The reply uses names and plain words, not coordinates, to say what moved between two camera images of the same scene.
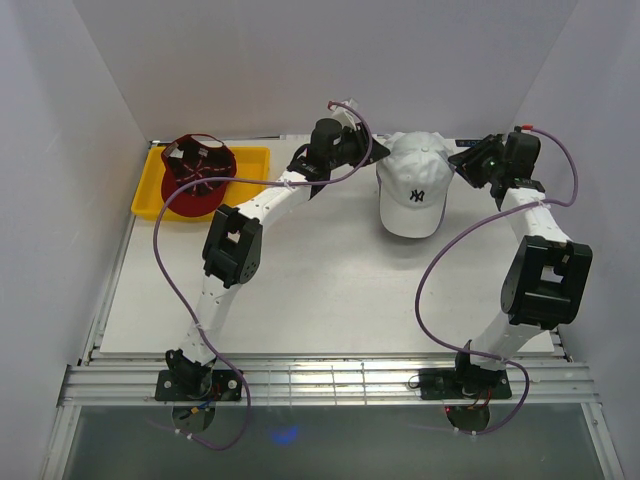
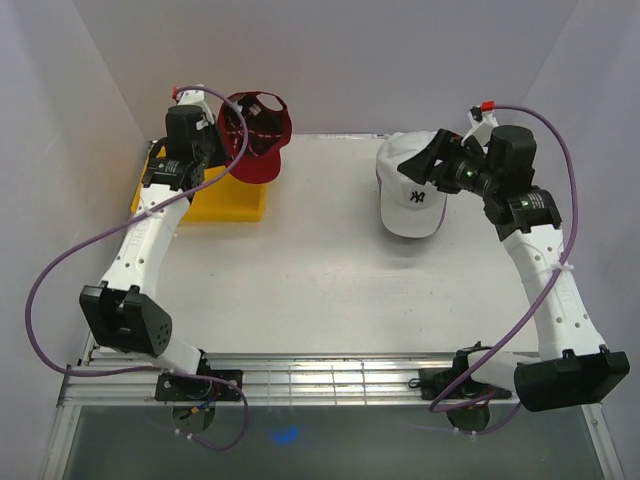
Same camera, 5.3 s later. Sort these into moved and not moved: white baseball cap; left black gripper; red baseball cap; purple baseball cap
Moved: red baseball cap; left black gripper
Not moved: purple baseball cap; white baseball cap
